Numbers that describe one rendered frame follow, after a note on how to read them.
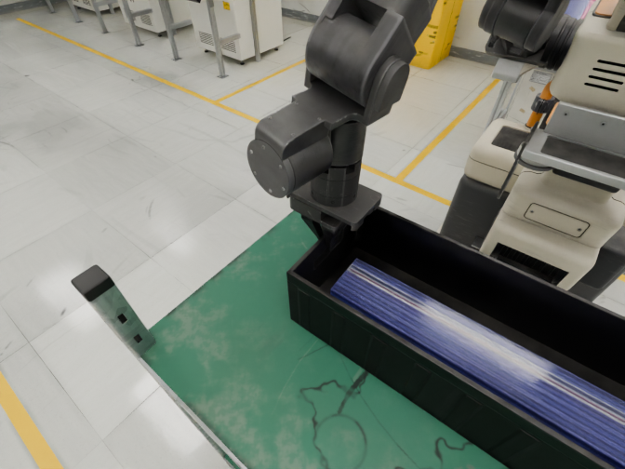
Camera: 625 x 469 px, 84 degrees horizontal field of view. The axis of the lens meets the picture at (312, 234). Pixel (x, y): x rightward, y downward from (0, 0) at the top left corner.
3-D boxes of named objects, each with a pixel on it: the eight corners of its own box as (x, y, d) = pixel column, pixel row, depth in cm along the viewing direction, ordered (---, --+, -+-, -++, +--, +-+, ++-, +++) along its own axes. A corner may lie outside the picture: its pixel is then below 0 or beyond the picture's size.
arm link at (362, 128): (381, 99, 33) (338, 82, 36) (335, 124, 30) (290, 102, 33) (372, 159, 38) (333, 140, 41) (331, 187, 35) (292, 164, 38)
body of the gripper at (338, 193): (353, 235, 39) (362, 183, 34) (284, 200, 43) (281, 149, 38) (381, 206, 43) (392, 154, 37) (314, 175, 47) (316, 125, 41)
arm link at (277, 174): (417, 57, 28) (337, 15, 31) (318, 102, 22) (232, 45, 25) (376, 168, 37) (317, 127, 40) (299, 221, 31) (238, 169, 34)
